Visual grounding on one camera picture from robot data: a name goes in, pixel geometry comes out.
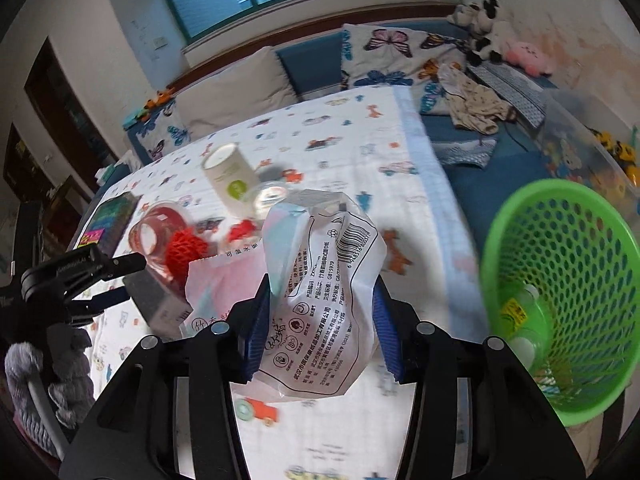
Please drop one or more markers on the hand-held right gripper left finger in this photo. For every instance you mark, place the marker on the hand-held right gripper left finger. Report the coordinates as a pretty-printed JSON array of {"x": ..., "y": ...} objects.
[{"x": 257, "y": 330}]

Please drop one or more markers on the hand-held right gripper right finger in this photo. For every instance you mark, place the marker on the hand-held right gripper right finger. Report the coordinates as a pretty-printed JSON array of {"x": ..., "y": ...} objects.
[{"x": 385, "y": 330}]

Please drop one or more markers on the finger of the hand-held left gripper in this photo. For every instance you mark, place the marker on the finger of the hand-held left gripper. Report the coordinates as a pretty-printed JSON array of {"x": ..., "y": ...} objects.
[
  {"x": 127, "y": 262},
  {"x": 107, "y": 299}
]

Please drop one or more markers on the grey white carton box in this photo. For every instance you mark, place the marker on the grey white carton box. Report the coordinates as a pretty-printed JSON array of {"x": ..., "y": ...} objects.
[{"x": 160, "y": 305}]

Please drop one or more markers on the white printed plastic wrapper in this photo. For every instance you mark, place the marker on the white printed plastic wrapper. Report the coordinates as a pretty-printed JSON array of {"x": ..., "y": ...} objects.
[{"x": 320, "y": 280}]

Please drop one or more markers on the white paper cup green leaf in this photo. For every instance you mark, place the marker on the white paper cup green leaf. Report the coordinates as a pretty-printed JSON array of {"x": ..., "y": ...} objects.
[{"x": 227, "y": 175}]

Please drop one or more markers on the clear plastic jelly cup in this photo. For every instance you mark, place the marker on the clear plastic jelly cup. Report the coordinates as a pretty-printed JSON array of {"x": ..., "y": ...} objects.
[{"x": 270, "y": 197}]

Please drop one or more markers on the green plastic mesh basket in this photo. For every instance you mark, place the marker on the green plastic mesh basket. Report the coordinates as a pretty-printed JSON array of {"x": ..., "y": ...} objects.
[{"x": 580, "y": 240}]

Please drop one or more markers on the person's left hand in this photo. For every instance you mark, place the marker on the person's left hand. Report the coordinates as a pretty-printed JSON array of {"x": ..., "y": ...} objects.
[{"x": 70, "y": 375}]

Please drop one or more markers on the red clear plastic cup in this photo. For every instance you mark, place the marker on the red clear plastic cup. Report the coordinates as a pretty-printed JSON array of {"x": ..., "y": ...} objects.
[{"x": 150, "y": 232}]

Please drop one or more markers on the dark green colourful box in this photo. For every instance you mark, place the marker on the dark green colourful box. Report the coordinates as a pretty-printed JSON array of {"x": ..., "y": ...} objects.
[{"x": 112, "y": 217}]

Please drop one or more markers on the red foam fruit net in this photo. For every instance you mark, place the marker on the red foam fruit net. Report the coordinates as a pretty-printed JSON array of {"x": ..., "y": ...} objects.
[
  {"x": 185, "y": 252},
  {"x": 240, "y": 231}
]

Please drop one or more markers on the teal white packet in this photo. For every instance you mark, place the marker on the teal white packet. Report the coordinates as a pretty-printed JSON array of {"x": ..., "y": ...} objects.
[{"x": 112, "y": 167}]

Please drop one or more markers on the small butterfly print pillow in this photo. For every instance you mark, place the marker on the small butterfly print pillow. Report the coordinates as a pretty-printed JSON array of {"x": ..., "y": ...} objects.
[{"x": 165, "y": 135}]

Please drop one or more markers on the clear plastic bottle yellow label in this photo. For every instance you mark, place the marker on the clear plastic bottle yellow label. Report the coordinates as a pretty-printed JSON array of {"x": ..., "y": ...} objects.
[{"x": 525, "y": 320}]

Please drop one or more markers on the teal toy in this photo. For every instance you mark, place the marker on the teal toy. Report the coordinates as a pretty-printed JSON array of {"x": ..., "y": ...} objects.
[{"x": 134, "y": 118}]

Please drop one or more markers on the orange toy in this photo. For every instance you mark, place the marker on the orange toy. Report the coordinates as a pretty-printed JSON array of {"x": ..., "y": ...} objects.
[{"x": 160, "y": 99}]

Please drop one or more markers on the dark wooden wardrobe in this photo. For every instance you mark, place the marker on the dark wooden wardrobe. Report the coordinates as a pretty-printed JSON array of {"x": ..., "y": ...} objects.
[{"x": 55, "y": 110}]

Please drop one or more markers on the white printed blanket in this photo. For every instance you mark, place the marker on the white printed blanket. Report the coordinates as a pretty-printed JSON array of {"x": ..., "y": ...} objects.
[{"x": 350, "y": 150}]

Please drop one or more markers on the blue striped small cloth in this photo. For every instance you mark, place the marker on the blue striped small cloth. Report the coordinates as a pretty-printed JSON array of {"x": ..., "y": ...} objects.
[{"x": 465, "y": 154}]

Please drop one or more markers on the blue bed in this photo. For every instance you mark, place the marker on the blue bed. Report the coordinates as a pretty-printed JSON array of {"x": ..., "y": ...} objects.
[{"x": 510, "y": 180}]

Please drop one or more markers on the beige pillow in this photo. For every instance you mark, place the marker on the beige pillow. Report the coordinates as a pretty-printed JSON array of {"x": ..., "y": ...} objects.
[{"x": 235, "y": 90}]

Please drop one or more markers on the beige printed clothing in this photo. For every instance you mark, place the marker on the beige printed clothing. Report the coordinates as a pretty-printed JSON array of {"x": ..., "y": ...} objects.
[{"x": 475, "y": 102}]

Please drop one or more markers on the clear plastic storage bin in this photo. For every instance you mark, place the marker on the clear plastic storage bin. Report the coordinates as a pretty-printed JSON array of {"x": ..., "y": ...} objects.
[{"x": 575, "y": 145}]

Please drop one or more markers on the blue patterned folded cloth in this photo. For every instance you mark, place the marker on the blue patterned folded cloth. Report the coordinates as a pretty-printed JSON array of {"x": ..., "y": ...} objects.
[{"x": 520, "y": 92}]

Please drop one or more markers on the large butterfly print pillow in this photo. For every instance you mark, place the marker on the large butterfly print pillow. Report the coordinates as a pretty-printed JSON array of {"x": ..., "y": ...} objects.
[{"x": 395, "y": 55}]

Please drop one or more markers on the yellow toy vehicle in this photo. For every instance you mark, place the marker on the yellow toy vehicle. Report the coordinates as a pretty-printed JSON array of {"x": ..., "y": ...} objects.
[{"x": 617, "y": 147}]

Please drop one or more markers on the pink plush toy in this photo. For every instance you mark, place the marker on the pink plush toy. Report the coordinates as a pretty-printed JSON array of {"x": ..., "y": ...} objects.
[{"x": 530, "y": 59}]

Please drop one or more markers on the black white cow plush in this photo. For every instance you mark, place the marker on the black white cow plush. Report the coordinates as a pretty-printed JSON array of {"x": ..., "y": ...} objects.
[{"x": 482, "y": 30}]

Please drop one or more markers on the white wall switch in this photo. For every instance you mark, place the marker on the white wall switch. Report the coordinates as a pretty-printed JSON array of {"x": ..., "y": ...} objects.
[{"x": 160, "y": 42}]

